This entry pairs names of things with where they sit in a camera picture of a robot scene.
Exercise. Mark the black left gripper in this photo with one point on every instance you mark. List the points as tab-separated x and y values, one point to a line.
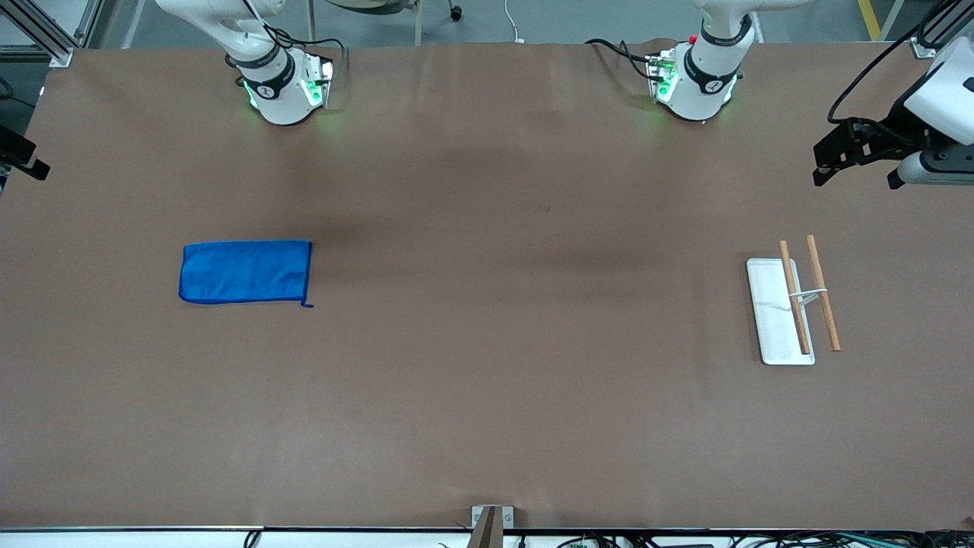
889	135

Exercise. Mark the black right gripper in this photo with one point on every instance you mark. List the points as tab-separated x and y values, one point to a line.
17	152

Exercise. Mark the blue microfiber towel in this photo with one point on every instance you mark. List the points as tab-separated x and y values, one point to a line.
243	272

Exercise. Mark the brown paper table cover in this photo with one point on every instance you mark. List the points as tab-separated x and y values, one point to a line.
487	342

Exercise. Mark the aluminium frame profile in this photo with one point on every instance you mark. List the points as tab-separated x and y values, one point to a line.
46	34

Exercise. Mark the aluminium corner bracket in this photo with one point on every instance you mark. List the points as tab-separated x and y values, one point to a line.
923	49

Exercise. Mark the metal chair frame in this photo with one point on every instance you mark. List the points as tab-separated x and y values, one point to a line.
418	23

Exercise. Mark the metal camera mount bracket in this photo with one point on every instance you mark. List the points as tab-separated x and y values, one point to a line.
491	525

